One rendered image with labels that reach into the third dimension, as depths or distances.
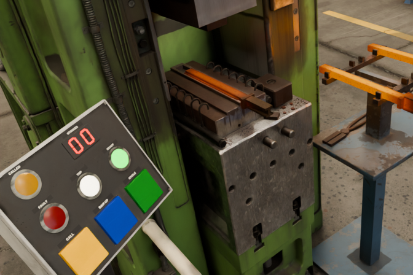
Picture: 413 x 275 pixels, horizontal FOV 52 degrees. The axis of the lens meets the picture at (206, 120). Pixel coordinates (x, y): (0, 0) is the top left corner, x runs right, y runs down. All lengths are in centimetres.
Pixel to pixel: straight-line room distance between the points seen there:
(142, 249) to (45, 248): 70
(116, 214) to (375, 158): 93
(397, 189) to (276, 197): 112
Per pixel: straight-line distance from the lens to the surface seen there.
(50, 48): 152
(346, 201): 240
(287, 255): 185
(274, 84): 141
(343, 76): 146
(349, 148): 158
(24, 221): 88
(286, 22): 153
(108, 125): 100
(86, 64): 116
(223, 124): 127
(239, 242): 149
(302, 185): 158
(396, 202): 243
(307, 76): 170
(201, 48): 174
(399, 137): 166
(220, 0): 115
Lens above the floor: 163
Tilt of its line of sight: 31 degrees down
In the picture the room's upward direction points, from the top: 10 degrees counter-clockwise
